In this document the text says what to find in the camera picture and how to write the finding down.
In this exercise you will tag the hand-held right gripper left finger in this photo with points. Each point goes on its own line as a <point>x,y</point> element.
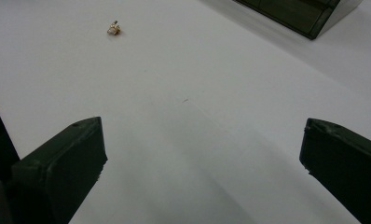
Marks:
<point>59,174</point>

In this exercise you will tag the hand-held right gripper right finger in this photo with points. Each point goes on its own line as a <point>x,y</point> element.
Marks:
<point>345,165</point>

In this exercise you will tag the smoky transparent storage box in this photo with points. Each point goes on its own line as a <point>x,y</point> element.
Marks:
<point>292,12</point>

